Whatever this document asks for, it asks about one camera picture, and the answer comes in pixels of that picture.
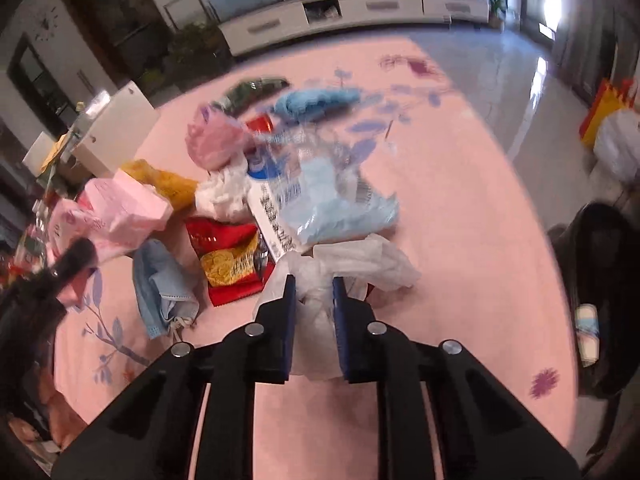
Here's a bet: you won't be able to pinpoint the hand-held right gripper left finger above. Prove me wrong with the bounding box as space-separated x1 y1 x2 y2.
50 274 298 480

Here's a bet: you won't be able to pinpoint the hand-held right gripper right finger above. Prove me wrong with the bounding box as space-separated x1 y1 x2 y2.
332 276 583 480

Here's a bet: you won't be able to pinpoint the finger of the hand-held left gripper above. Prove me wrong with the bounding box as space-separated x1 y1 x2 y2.
45 237 98 286

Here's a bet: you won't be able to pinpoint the pink tissue paper packet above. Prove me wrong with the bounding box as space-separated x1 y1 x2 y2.
50 170 173 306

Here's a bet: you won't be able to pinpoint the white blue ointment box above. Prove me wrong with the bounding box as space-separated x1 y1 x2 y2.
247 180 306 263

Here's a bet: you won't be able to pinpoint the clear bag of blue masks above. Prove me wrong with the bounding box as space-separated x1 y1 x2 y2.
247 125 401 251

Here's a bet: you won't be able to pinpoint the black trash bag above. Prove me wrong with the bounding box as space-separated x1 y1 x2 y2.
547 202 640 480

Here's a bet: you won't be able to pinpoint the cluttered bottles and packets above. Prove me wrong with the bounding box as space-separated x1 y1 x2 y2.
15 175 66 266

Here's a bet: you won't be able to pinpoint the blue face mask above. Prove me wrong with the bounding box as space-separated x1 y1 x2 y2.
132 239 201 341

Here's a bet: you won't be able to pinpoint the red gold snack packet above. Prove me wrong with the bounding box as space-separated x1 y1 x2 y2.
185 215 276 308

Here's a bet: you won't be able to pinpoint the white box with yellow papers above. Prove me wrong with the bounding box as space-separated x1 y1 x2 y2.
22 132 76 171

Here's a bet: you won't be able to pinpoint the small white cabinet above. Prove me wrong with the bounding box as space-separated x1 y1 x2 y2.
75 80 161 178

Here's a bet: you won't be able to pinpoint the crumpled white tissue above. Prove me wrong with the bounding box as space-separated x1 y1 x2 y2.
195 160 256 221

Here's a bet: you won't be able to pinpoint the pink plastic tissue pack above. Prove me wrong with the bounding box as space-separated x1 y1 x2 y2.
185 105 251 171

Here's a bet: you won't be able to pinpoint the red box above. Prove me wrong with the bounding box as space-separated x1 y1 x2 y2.
245 114 278 136

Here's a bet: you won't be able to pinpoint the blue knitted cloth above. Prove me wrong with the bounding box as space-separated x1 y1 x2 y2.
272 87 361 121

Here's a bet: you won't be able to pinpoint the group of leafy floor plants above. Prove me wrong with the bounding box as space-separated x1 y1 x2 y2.
145 22 236 101

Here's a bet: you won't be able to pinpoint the green snack packet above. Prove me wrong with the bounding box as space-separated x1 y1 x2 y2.
210 77 291 111

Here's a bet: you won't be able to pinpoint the white blue wrapper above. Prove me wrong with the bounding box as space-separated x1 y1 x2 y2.
574 304 601 368

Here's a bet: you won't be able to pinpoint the dark glass tank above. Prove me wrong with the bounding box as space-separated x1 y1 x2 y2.
55 0 173 61

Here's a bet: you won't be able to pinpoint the white TV cabinet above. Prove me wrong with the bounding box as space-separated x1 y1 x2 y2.
217 0 491 58

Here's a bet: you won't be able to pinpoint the large white plastic bag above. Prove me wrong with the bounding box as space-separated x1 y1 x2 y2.
592 107 640 186

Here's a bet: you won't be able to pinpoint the yellow red bag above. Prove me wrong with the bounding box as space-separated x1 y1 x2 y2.
580 77 638 148

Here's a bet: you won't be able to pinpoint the small potted plant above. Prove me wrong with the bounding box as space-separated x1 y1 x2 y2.
485 0 508 31

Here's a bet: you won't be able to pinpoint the wall clock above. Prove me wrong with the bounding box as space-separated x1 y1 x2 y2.
35 7 58 41

